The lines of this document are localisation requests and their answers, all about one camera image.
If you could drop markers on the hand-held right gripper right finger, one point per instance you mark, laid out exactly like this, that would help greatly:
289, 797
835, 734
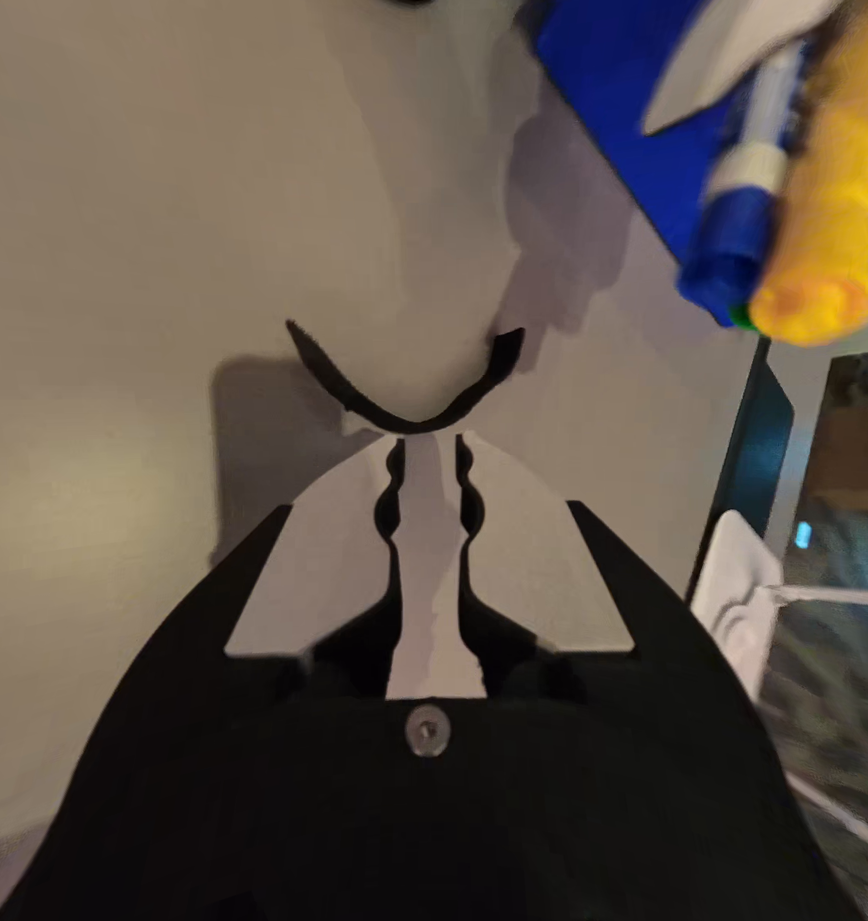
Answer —
542, 568

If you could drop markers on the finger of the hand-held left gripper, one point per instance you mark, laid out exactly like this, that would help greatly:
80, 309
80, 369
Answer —
722, 57

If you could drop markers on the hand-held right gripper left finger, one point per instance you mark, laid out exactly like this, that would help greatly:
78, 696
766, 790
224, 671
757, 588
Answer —
319, 568

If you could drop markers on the blue dry erase marker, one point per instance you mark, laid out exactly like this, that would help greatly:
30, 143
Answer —
729, 244

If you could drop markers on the yellow highlighter marker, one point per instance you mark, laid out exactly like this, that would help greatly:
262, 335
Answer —
822, 216

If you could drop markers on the green dry erase marker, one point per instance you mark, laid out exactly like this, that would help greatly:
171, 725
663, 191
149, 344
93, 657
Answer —
740, 316

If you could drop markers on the large blue plastic bin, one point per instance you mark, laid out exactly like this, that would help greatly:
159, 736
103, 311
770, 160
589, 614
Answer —
606, 108

